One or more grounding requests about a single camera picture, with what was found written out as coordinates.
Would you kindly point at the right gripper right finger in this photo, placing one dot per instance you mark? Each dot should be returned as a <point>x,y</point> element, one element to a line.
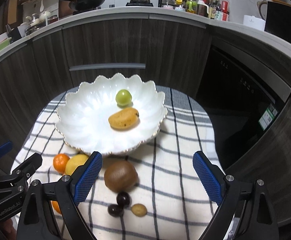
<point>257,219</point>

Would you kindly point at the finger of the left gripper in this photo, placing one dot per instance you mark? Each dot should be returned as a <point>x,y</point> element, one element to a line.
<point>26,169</point>
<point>5,148</point>

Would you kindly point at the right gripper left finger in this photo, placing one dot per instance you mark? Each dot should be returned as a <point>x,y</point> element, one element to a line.
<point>37,219</point>

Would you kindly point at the small orange mandarin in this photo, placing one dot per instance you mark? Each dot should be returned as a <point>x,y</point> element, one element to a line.
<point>59,162</point>

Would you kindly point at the yellow lemon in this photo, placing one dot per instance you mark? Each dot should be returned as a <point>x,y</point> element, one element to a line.
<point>74,162</point>

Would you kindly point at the dark cherry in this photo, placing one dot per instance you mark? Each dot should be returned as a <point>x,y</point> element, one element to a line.
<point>115,210</point>
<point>123,199</point>

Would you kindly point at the brown kiwi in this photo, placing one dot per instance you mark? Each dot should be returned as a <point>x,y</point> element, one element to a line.
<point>120,176</point>

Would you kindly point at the small brown longan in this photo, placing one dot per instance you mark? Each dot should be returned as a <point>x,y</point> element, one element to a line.
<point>139,210</point>

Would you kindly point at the white scalloped ceramic bowl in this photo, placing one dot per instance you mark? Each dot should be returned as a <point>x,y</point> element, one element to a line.
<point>83,121</point>

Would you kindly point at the white checkered cloth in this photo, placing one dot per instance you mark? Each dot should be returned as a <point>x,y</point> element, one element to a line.
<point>176,203</point>

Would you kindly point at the yellow mango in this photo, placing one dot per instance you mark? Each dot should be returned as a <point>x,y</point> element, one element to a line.
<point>124,119</point>

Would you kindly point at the green round fruit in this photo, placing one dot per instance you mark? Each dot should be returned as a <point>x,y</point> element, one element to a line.
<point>123,97</point>

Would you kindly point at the built-in black oven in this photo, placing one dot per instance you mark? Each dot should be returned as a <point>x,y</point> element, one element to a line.
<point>240,105</point>

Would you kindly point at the white teapot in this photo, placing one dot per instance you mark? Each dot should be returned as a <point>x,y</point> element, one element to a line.
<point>44,16</point>

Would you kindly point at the black wok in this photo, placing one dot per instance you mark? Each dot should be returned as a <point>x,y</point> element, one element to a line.
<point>80,5</point>

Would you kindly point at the dark sauce bottle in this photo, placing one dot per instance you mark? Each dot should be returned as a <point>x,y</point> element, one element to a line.
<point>213,8</point>

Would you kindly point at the white electric kettle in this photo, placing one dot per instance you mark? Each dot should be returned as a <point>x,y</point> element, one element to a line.
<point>262,8</point>

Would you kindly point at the red cap bottle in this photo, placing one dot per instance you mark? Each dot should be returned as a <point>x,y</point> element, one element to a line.
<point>225,9</point>

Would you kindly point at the green jar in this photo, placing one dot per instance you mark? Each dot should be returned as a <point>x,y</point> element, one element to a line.
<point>191,6</point>

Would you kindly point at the grey drawer handle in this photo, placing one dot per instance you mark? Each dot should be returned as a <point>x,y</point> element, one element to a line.
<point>108,66</point>

